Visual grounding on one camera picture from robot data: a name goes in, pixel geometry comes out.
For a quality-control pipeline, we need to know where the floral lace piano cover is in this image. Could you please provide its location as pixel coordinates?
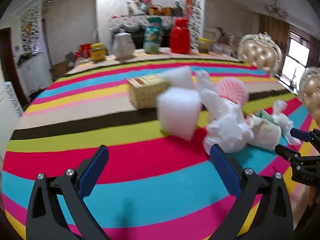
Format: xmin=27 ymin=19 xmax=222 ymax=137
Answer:
xmin=109 ymin=15 xmax=175 ymax=30

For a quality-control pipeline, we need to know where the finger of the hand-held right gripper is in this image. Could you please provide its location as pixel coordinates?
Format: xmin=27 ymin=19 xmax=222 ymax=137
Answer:
xmin=290 ymin=127 xmax=314 ymax=142
xmin=274 ymin=144 xmax=301 ymax=164

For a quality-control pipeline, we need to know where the green floral vase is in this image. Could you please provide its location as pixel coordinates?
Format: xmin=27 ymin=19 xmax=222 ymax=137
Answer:
xmin=143 ymin=17 xmax=164 ymax=54

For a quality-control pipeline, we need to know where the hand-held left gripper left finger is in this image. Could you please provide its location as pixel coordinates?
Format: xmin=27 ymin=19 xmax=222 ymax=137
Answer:
xmin=26 ymin=144 xmax=110 ymax=240

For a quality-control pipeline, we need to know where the brown patterned curtain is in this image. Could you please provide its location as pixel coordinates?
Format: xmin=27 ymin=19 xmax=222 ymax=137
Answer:
xmin=257 ymin=15 xmax=290 ymax=53

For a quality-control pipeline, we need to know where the pink foam fruit net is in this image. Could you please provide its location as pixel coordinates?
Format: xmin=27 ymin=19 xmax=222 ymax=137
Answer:
xmin=216 ymin=79 xmax=248 ymax=107

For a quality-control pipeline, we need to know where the flower bouquet in vase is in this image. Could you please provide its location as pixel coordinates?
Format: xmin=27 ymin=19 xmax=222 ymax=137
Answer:
xmin=133 ymin=0 xmax=153 ymax=13

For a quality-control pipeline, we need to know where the crumpled white plastic bag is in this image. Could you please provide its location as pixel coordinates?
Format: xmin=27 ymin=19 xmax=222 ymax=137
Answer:
xmin=196 ymin=70 xmax=254 ymax=153

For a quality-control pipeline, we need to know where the red gift box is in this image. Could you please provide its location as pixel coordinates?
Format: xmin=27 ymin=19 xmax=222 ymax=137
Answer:
xmin=79 ymin=43 xmax=92 ymax=58

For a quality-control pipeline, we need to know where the brown jar yellow lid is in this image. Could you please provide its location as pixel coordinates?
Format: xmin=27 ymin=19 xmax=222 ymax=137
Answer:
xmin=89 ymin=42 xmax=105 ymax=62

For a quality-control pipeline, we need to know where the black handbag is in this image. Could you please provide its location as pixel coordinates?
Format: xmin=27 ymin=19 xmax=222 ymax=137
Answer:
xmin=172 ymin=1 xmax=183 ymax=15

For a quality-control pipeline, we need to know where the colourful striped tablecloth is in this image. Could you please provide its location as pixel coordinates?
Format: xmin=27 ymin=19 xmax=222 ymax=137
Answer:
xmin=0 ymin=60 xmax=315 ymax=240

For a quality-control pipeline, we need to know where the beige patterned medicine box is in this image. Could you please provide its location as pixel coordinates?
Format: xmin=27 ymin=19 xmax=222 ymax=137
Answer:
xmin=126 ymin=74 xmax=172 ymax=110

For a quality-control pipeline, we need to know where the white lattice wall panel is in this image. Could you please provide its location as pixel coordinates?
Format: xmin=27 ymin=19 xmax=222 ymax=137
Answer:
xmin=20 ymin=4 xmax=42 ymax=55

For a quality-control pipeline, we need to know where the cardboard box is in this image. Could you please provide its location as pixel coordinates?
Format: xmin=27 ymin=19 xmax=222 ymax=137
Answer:
xmin=51 ymin=61 xmax=73 ymax=79

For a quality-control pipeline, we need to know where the black piano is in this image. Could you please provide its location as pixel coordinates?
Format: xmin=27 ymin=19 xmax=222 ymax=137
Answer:
xmin=125 ymin=27 xmax=173 ymax=48

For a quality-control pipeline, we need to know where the glass jar yellow lid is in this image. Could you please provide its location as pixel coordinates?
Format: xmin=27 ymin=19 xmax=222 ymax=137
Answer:
xmin=198 ymin=38 xmax=211 ymax=53

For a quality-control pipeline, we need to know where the brass chandelier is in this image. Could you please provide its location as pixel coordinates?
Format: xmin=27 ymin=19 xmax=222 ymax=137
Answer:
xmin=264 ymin=0 xmax=288 ymax=20

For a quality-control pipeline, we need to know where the white cabinet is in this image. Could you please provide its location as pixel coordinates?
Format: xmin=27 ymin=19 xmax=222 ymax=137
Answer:
xmin=17 ymin=52 xmax=52 ymax=95

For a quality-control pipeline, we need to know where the packet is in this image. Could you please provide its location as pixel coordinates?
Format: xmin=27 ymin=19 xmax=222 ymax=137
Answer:
xmin=246 ymin=100 xmax=300 ymax=152

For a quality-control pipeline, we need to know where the white foam cube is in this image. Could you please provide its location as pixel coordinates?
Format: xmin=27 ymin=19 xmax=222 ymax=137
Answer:
xmin=156 ymin=87 xmax=202 ymax=141

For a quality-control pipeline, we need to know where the ornate white sofa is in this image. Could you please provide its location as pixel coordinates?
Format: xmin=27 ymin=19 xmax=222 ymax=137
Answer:
xmin=204 ymin=27 xmax=240 ymax=55

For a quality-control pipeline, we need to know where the white lattice screen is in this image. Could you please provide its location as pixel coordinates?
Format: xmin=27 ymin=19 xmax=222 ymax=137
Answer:
xmin=178 ymin=0 xmax=202 ymax=49

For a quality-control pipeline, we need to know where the red thermos jug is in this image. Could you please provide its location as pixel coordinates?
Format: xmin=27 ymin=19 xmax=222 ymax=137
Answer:
xmin=169 ymin=17 xmax=190 ymax=54

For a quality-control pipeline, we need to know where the window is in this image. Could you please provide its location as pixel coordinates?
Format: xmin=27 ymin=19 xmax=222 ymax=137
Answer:
xmin=280 ymin=30 xmax=310 ymax=90

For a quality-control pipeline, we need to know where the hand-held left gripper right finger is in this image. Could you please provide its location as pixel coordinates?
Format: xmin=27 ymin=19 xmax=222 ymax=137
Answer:
xmin=210 ymin=144 xmax=293 ymax=240

